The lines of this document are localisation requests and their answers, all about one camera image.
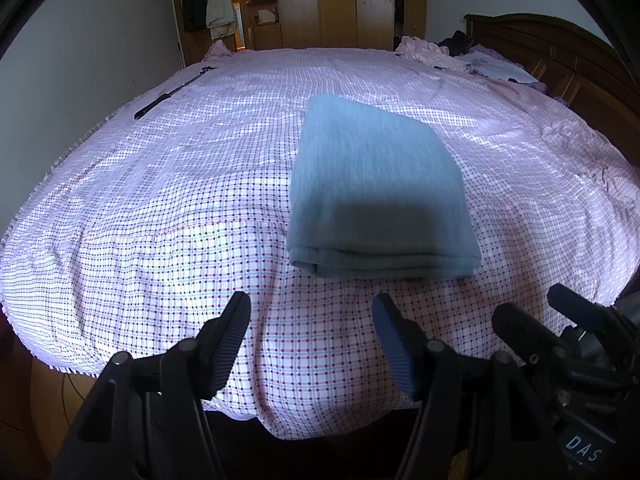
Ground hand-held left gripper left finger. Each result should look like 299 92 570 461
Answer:
50 291 252 480

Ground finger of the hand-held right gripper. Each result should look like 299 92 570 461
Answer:
492 302 566 366
547 284 621 333

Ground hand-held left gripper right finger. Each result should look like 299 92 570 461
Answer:
372 293 566 480

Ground light blue towel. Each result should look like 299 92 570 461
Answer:
286 93 482 279

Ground pink checked bedspread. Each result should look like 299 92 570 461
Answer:
0 47 640 441

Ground dark wooden headboard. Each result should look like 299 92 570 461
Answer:
464 12 640 161

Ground black folding stick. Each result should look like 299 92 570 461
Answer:
134 64 217 120

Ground dark crumpled clothes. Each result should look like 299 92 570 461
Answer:
437 30 473 58

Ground pink ruffled bedding pile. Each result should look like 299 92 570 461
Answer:
394 35 451 63

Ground wooden coat rack panel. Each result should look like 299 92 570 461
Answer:
170 0 241 68

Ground wooden shelf unit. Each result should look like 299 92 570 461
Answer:
239 0 281 52

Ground dark hanging jacket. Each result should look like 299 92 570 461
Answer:
182 0 210 32

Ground wooden wardrobe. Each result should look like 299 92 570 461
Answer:
275 0 428 51

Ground beige hanging jacket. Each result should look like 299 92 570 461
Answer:
204 0 236 41

